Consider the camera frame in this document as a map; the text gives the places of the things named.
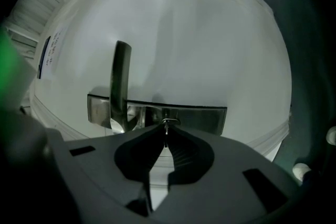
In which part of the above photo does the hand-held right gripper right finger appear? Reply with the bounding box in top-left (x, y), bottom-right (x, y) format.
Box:
top-left (154, 125), bottom-right (300, 224)

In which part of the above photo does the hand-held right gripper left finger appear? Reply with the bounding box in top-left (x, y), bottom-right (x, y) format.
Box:
top-left (48, 123), bottom-right (166, 224)

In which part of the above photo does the small silver key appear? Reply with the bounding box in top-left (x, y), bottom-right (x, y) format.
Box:
top-left (162, 118), bottom-right (181, 149)

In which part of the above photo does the white door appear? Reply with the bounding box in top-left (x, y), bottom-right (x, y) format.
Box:
top-left (28, 0), bottom-right (292, 190)

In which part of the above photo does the white paper notice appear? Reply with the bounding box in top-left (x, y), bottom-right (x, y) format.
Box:
top-left (37, 25), bottom-right (67, 80)

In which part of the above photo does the white slatted panel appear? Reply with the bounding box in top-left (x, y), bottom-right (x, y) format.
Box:
top-left (4, 0), bottom-right (89, 57)

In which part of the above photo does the dark metal door lever handle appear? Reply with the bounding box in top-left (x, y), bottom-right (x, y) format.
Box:
top-left (109, 40), bottom-right (132, 134)

